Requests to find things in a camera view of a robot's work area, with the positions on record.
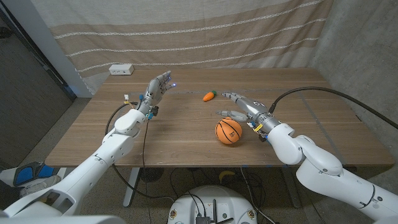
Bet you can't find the orange toy carrot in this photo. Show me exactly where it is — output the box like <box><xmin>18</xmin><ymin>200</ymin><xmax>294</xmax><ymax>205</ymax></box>
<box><xmin>202</xmin><ymin>90</ymin><xmax>218</xmax><ymax>102</ymax></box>

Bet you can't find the orange toy basketball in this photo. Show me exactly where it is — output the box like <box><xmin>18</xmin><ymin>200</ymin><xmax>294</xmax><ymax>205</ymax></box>
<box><xmin>215</xmin><ymin>116</ymin><xmax>243</xmax><ymax>145</ymax></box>

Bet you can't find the white power strip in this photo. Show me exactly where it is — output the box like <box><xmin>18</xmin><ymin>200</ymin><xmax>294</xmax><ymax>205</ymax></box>
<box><xmin>108</xmin><ymin>63</ymin><xmax>135</xmax><ymax>76</ymax></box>

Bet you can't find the grey table leg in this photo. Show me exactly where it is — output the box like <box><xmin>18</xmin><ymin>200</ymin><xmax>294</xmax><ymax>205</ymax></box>
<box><xmin>281</xmin><ymin>166</ymin><xmax>302</xmax><ymax>208</ymax></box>

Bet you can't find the beige striped cloth backdrop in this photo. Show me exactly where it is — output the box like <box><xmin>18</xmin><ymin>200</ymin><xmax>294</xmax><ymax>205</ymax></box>
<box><xmin>30</xmin><ymin>0</ymin><xmax>335</xmax><ymax>94</ymax></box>

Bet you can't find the black door frame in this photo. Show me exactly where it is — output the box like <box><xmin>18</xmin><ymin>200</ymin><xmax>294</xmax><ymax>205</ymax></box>
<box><xmin>0</xmin><ymin>7</ymin><xmax>77</xmax><ymax>102</ymax></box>

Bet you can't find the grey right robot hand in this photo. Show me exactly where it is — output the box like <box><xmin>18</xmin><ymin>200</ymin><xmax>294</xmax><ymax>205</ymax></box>
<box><xmin>215</xmin><ymin>91</ymin><xmax>282</xmax><ymax>138</ymax></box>

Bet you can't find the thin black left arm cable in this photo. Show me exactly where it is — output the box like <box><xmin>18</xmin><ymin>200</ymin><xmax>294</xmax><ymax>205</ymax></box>
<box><xmin>142</xmin><ymin>120</ymin><xmax>150</xmax><ymax>169</ymax></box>

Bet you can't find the black round floor fan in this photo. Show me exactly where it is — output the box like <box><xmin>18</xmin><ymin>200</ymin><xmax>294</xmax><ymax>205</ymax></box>
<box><xmin>139</xmin><ymin>167</ymin><xmax>165</xmax><ymax>183</ymax></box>

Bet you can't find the dark trouser leg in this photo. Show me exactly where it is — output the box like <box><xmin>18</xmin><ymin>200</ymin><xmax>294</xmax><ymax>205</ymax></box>
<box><xmin>0</xmin><ymin>180</ymin><xmax>22</xmax><ymax>209</ymax></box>

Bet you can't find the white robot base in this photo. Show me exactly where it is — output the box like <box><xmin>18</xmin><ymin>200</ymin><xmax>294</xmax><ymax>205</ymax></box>
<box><xmin>166</xmin><ymin>185</ymin><xmax>258</xmax><ymax>224</ymax></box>

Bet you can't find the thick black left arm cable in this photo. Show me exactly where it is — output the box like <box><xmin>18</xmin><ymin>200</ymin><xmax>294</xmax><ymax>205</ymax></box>
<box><xmin>104</xmin><ymin>101</ymin><xmax>175</xmax><ymax>202</ymax></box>

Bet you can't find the white table leg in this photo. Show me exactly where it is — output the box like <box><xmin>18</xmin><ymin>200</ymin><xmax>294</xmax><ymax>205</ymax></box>
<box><xmin>123</xmin><ymin>167</ymin><xmax>141</xmax><ymax>208</ymax></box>

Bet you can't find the yellow banana-shaped object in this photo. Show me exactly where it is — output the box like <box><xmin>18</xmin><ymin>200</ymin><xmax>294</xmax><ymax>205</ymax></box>
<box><xmin>218</xmin><ymin>169</ymin><xmax>236</xmax><ymax>184</ymax></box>

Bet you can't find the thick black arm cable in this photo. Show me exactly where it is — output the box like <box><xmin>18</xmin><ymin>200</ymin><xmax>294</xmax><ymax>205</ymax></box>
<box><xmin>269</xmin><ymin>86</ymin><xmax>398</xmax><ymax>130</ymax></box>
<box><xmin>104</xmin><ymin>101</ymin><xmax>175</xmax><ymax>202</ymax></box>

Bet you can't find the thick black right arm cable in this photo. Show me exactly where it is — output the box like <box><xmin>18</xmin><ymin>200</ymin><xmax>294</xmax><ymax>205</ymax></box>
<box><xmin>269</xmin><ymin>86</ymin><xmax>398</xmax><ymax>130</ymax></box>

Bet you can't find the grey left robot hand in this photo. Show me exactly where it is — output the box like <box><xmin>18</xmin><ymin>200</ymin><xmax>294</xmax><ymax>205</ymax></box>
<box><xmin>136</xmin><ymin>70</ymin><xmax>177</xmax><ymax>118</ymax></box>

